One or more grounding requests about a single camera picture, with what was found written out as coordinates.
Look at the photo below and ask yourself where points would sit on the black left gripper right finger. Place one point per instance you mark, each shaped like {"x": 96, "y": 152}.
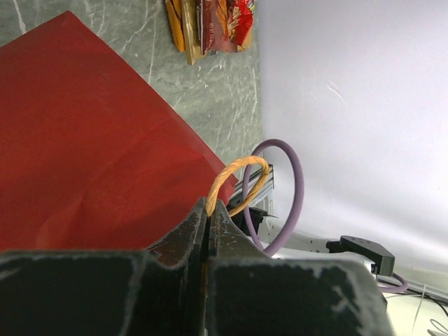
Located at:
{"x": 249, "y": 293}

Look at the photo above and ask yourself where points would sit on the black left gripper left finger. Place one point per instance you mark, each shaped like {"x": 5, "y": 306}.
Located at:
{"x": 151, "y": 291}

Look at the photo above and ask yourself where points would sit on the red paper bag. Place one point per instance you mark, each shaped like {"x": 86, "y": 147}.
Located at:
{"x": 91, "y": 156}

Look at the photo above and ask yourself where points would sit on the red Doritos bag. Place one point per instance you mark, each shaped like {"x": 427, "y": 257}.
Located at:
{"x": 212, "y": 25}

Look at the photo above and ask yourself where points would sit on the red rice cracker mix bag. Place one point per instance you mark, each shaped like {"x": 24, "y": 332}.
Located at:
{"x": 240, "y": 17}

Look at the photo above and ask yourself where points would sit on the orange honey dijon chips bag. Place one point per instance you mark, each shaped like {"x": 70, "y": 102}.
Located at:
{"x": 175, "y": 17}

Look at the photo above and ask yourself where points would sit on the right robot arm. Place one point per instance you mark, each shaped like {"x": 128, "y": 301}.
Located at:
{"x": 270, "y": 235}

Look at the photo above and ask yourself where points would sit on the aluminium rail frame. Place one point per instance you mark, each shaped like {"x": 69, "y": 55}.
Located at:
{"x": 263, "y": 200}

